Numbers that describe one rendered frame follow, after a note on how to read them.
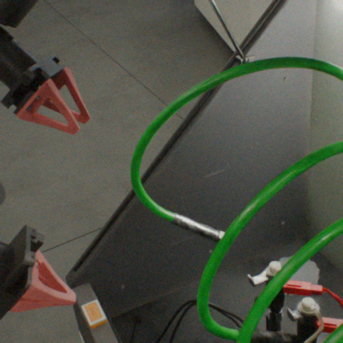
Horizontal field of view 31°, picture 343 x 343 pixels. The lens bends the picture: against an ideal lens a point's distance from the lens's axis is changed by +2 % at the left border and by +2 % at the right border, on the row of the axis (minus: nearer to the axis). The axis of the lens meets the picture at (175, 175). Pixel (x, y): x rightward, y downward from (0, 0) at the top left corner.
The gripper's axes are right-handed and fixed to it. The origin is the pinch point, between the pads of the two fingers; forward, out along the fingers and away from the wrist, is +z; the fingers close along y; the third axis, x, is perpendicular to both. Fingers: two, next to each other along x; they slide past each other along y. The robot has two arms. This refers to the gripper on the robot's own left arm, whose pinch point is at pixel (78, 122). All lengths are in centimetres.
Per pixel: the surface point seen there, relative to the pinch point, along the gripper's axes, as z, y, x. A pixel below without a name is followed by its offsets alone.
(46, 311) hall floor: 37, 109, 124
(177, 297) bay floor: 39, 26, 28
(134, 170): 10.4, -1.7, -1.0
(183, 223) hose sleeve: 21.9, 1.8, 1.8
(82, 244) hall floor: 33, 146, 115
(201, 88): 9.1, -2.3, -16.8
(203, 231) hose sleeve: 25.2, 2.8, 1.0
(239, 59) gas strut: 12.9, 26.8, -17.0
